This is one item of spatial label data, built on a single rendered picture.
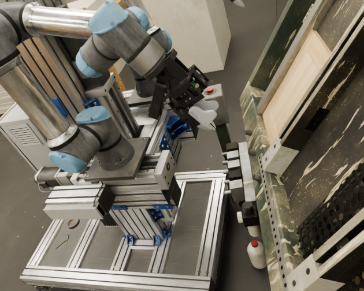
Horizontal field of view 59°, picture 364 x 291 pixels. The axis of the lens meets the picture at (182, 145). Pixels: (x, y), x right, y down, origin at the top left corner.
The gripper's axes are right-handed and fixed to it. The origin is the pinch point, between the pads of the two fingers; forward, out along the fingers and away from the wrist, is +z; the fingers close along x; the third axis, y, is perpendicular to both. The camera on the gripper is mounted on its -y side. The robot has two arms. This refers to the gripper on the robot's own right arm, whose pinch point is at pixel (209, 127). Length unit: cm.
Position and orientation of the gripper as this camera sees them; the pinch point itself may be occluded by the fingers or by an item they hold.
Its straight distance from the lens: 78.1
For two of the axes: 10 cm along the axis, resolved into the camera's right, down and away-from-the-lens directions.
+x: 2.1, -6.8, 7.0
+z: 7.0, 6.1, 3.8
